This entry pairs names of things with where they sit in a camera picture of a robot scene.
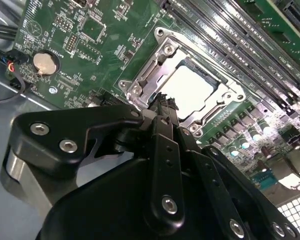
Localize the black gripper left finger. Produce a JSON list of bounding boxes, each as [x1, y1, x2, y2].
[[0, 92, 187, 230]]

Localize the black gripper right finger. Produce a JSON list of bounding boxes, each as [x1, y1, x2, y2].
[[167, 95, 300, 240]]

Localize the silver square CPU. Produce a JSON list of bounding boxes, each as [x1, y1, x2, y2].
[[159, 65, 222, 120]]

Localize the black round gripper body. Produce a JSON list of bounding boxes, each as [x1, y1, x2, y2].
[[34, 156, 223, 240]]

